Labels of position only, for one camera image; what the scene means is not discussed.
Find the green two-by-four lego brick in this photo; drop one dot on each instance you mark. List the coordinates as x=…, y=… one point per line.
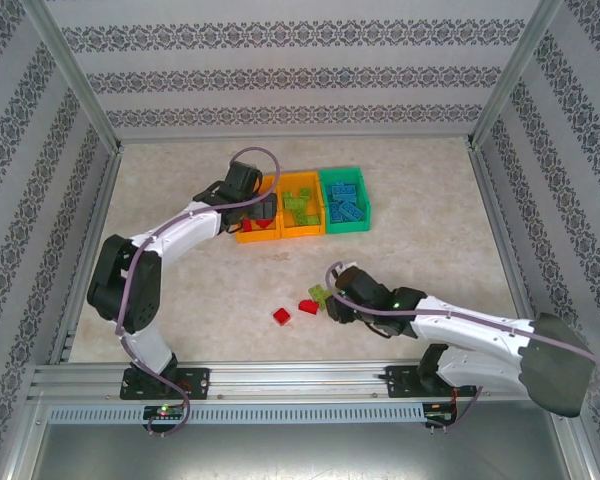
x=306, y=194
x=320, y=295
x=292, y=201
x=305, y=216

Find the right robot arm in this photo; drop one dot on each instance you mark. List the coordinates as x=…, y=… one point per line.
x=470, y=340

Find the orange plastic bin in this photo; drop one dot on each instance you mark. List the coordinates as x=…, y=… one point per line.
x=257, y=236
x=302, y=231

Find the green plastic bin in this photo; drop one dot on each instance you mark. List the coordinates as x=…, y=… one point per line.
x=347, y=227

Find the red two-by-two lego brick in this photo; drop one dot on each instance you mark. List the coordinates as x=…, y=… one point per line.
x=281, y=316

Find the small circuit board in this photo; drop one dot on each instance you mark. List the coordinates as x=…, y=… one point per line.
x=441, y=415
x=166, y=411

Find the grey metal panel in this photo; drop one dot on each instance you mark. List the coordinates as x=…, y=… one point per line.
x=300, y=452

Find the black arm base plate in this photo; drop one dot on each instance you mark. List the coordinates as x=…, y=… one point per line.
x=400, y=382
x=195, y=382

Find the aluminium back rail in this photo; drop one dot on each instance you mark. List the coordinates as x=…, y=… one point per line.
x=295, y=138

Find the long aluminium mounting rail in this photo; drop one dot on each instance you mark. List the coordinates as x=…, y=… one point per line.
x=295, y=380

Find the aluminium side rail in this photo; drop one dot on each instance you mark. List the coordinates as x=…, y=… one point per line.
x=97, y=220
x=505, y=240

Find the aluminium frame post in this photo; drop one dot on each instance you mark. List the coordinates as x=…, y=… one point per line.
x=75, y=80
x=515, y=75

